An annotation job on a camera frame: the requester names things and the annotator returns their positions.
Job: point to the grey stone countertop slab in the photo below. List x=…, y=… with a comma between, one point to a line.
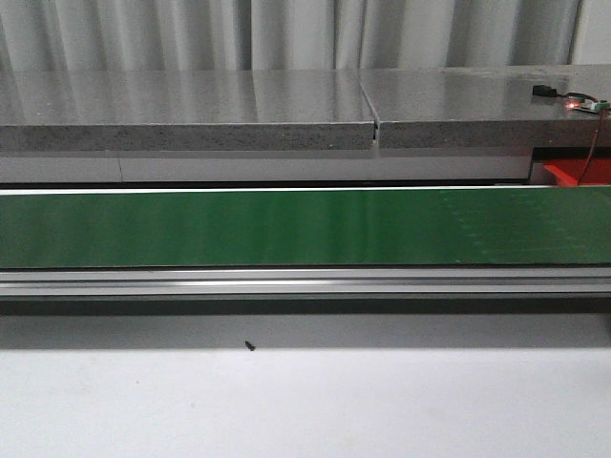
x=481, y=107
x=184, y=111

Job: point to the small green circuit board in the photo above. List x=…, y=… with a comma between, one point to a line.
x=590, y=106

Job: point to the grey stone countertop right slab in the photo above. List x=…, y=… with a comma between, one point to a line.
x=481, y=107

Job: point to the white cabinet front panel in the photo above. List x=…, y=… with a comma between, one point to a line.
x=472, y=163

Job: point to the green conveyor belt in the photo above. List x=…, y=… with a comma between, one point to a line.
x=488, y=226

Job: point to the grey stone countertop left slab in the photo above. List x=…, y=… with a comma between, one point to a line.
x=184, y=111

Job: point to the aluminium conveyor frame rail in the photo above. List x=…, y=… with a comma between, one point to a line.
x=306, y=283

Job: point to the black connector plug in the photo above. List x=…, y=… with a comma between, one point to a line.
x=544, y=91

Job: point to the red plastic tray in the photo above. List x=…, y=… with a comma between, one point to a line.
x=575, y=172

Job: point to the grey pleated curtain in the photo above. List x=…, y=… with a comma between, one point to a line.
x=298, y=35

